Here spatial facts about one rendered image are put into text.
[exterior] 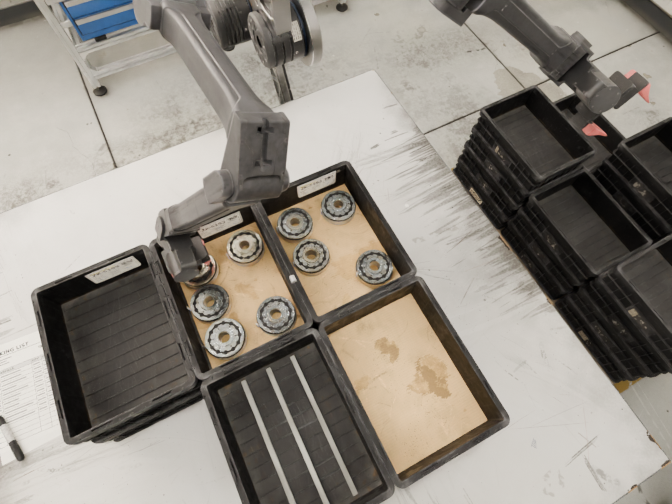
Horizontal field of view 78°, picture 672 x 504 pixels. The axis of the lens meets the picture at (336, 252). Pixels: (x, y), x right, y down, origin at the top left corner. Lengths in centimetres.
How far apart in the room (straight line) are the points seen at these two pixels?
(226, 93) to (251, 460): 82
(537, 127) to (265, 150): 165
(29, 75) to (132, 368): 245
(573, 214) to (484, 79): 123
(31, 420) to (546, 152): 205
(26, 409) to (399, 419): 101
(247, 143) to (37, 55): 294
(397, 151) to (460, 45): 167
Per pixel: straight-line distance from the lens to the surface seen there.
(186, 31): 75
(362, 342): 112
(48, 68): 333
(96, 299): 131
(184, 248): 98
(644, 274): 194
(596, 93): 97
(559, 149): 206
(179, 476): 129
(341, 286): 116
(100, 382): 124
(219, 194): 60
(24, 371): 151
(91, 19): 276
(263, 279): 118
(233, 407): 112
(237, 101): 61
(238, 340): 111
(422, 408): 112
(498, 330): 135
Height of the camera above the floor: 192
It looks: 66 degrees down
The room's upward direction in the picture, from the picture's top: 2 degrees clockwise
